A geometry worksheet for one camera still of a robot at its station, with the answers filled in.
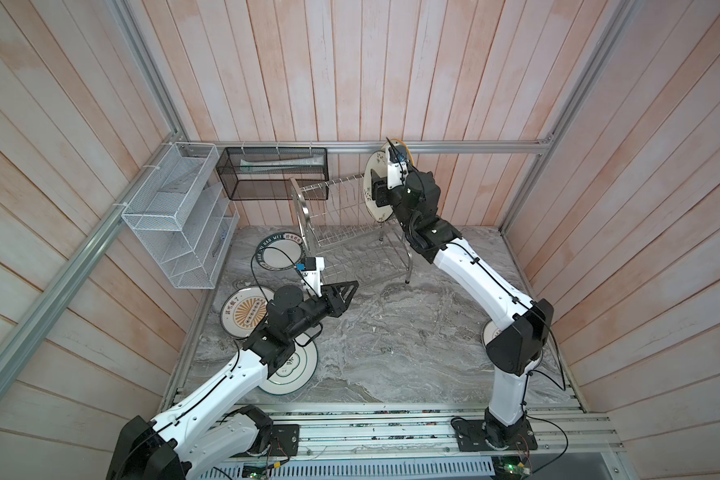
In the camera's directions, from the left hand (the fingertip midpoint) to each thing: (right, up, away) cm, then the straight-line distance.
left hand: (355, 289), depth 72 cm
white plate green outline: (-18, -25, +13) cm, 33 cm away
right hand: (+6, +30, +2) cm, 31 cm away
